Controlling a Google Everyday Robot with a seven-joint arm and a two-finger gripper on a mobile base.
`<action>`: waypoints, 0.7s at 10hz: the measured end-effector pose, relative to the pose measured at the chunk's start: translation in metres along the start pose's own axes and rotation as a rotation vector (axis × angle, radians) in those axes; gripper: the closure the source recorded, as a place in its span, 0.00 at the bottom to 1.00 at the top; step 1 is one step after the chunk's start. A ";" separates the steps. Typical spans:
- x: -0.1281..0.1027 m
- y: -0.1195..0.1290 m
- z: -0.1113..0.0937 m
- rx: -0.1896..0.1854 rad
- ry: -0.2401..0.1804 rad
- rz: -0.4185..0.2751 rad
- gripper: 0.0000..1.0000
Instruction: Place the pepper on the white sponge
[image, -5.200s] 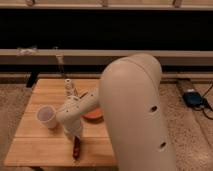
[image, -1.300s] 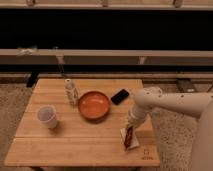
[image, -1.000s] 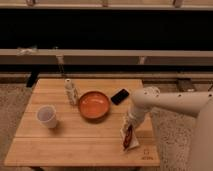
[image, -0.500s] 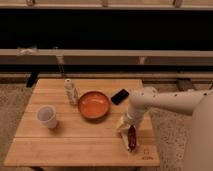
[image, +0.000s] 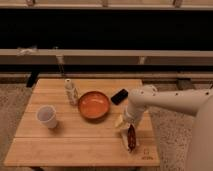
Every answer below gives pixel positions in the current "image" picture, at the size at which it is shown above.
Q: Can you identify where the white plastic cup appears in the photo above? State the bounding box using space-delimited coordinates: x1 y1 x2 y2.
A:
36 105 58 129

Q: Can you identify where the wooden rail beam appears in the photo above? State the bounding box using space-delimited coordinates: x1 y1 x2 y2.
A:
0 48 213 66

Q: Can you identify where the black rectangular block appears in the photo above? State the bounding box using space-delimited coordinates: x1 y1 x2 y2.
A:
111 89 128 105

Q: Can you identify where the orange bowl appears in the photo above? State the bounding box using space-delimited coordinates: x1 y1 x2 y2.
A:
78 91 110 120

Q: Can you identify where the white sponge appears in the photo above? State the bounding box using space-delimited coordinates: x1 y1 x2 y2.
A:
121 128 133 152

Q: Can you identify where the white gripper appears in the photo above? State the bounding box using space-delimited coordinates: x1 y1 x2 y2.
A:
115 108 143 128

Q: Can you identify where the red chili pepper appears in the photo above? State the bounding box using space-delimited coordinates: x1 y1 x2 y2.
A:
127 125 136 151

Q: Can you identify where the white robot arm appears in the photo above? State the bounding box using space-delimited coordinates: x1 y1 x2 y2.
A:
115 85 213 171

